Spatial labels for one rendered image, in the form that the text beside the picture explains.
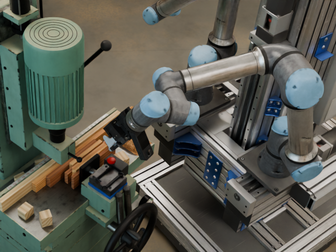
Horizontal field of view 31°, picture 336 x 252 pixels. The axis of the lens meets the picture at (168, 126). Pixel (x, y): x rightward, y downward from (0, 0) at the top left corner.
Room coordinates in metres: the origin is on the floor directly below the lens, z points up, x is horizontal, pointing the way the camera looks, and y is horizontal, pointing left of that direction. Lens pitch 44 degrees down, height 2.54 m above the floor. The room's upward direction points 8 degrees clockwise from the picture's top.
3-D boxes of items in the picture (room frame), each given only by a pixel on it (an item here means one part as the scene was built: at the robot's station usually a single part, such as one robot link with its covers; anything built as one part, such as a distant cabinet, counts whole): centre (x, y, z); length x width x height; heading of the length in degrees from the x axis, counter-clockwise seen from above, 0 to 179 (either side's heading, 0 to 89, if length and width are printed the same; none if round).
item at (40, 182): (1.51, 0.29, 0.92); 0.54 x 0.02 x 0.04; 148
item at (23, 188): (1.44, 0.35, 0.92); 0.60 x 0.02 x 0.05; 148
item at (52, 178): (1.42, 0.32, 0.92); 0.25 x 0.02 x 0.05; 148
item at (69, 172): (1.43, 0.27, 0.93); 0.21 x 0.02 x 0.05; 148
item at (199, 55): (2.02, -0.11, 0.98); 0.13 x 0.12 x 0.14; 148
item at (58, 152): (1.40, 0.38, 1.03); 0.14 x 0.07 x 0.09; 58
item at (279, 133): (1.65, -0.45, 0.98); 0.13 x 0.12 x 0.14; 23
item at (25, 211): (1.19, 0.43, 0.92); 0.04 x 0.04 x 0.04; 61
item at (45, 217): (1.16, 0.36, 0.92); 0.04 x 0.03 x 0.05; 120
